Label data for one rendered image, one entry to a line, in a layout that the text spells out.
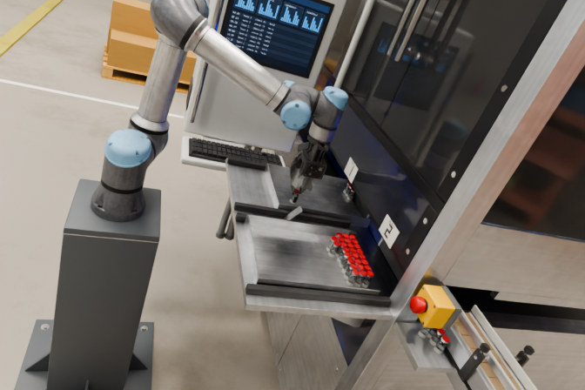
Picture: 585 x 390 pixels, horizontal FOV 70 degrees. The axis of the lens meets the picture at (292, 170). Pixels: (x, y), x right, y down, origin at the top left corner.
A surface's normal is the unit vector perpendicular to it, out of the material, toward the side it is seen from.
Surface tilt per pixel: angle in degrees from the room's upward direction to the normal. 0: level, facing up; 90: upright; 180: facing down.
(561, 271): 90
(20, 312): 0
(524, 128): 90
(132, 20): 90
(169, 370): 0
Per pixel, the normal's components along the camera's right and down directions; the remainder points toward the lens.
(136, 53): 0.32, 0.53
